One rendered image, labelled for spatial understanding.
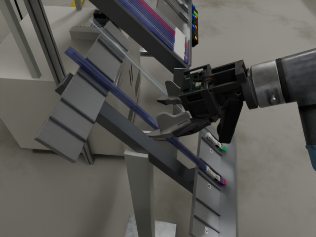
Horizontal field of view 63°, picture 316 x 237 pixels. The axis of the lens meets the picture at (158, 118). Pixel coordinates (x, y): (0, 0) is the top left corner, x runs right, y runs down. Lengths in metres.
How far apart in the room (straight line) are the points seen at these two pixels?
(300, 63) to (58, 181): 1.43
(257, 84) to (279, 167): 1.33
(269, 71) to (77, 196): 1.30
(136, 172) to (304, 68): 0.46
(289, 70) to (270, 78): 0.03
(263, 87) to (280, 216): 1.21
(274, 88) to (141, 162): 0.36
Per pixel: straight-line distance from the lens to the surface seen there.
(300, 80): 0.44
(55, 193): 1.61
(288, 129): 1.97
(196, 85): 0.45
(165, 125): 0.48
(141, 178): 0.72
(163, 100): 0.57
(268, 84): 0.44
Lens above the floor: 1.36
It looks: 48 degrees down
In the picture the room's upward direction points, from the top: straight up
